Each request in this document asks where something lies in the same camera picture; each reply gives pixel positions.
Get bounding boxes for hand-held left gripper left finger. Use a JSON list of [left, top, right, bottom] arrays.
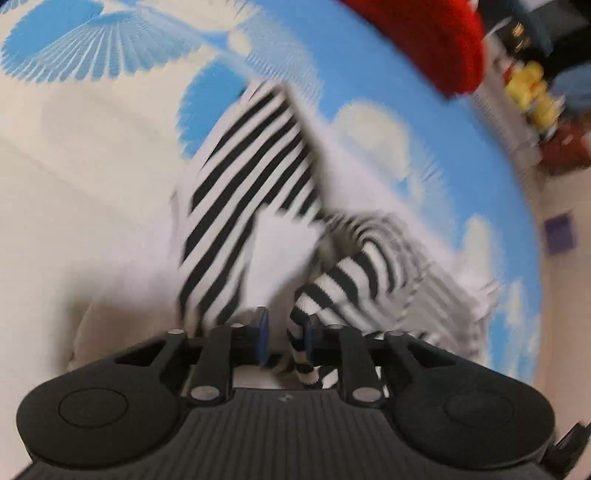
[[113, 307, 270, 407]]

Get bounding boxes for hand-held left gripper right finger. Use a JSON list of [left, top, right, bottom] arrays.
[[305, 315, 462, 408]]

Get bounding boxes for black white striped hoodie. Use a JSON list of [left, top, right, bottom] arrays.
[[173, 80, 505, 389]]

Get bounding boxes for purple box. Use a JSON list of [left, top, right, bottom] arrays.
[[544, 213, 576, 254]]

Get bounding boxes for blue white printed bed sheet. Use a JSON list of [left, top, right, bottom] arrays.
[[0, 0, 544, 385]]

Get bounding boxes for dark red cushion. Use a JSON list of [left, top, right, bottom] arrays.
[[539, 124, 591, 177]]

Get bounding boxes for red folded blanket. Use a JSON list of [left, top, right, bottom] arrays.
[[339, 0, 486, 96]]

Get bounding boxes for yellow plush toy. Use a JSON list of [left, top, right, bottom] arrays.
[[526, 91, 567, 128], [505, 62, 549, 112]]

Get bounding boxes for blue curtain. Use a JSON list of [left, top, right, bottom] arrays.
[[551, 69, 591, 110]]

